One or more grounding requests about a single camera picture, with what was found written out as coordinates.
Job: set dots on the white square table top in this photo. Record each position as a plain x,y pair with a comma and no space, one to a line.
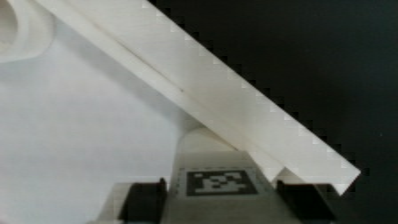
110,84

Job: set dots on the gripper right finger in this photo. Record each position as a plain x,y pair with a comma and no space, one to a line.
309,199

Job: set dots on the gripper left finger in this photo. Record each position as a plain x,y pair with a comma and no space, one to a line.
135,202

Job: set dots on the white table leg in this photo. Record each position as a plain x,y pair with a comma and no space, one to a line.
220,193

